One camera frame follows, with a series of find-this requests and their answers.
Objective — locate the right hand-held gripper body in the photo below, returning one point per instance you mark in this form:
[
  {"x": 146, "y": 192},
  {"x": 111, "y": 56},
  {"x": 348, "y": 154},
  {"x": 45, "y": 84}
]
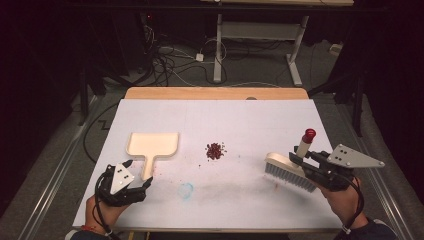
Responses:
[{"x": 346, "y": 158}]

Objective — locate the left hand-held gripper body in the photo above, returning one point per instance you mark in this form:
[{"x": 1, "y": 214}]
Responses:
[{"x": 121, "y": 178}]

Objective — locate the cream plastic dustpan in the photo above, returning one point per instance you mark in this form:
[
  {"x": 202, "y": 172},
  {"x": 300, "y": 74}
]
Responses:
[{"x": 153, "y": 145}]

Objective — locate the person's left hand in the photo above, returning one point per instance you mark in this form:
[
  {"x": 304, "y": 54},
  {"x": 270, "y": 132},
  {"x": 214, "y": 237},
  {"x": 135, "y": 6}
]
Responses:
[{"x": 100, "y": 213}]

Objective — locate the person's right hand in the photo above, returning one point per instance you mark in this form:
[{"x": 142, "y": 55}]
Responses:
[{"x": 346, "y": 203}]

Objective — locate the black metal stand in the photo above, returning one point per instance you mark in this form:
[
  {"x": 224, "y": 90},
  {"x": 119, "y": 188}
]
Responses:
[
  {"x": 85, "y": 93},
  {"x": 356, "y": 100}
]

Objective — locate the pile of red crumbs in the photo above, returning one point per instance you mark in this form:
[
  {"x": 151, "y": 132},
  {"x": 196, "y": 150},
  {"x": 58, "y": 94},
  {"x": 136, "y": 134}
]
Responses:
[{"x": 215, "y": 150}]

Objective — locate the white table mat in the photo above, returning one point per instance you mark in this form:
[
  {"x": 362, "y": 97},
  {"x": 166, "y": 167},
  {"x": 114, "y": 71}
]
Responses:
[{"x": 216, "y": 120}]

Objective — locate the wooden table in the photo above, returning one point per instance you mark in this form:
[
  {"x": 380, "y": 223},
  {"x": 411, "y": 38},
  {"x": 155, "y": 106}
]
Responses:
[{"x": 216, "y": 93}]

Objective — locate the small white box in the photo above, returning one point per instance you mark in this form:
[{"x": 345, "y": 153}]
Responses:
[{"x": 335, "y": 49}]

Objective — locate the white power adapter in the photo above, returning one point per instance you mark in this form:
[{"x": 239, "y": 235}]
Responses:
[{"x": 199, "y": 57}]

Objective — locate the aluminium floor rail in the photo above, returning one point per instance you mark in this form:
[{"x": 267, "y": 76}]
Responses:
[
  {"x": 386, "y": 196},
  {"x": 56, "y": 180}
]

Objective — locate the white metal desk frame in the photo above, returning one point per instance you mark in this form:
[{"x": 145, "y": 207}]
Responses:
[{"x": 260, "y": 31}]

